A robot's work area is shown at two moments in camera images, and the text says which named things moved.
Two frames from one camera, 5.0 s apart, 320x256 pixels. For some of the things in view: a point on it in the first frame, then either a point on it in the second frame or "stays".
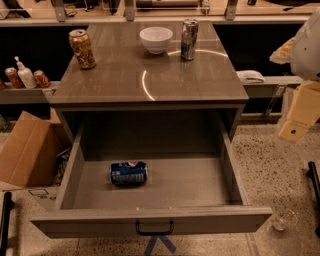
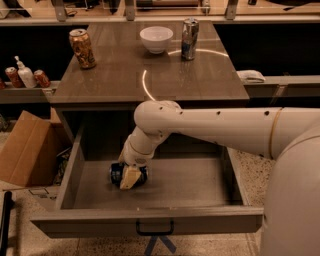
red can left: [14, 77] stays
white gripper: [307, 53] to [137, 158]
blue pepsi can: [132, 173] stays
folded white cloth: [250, 77] stays
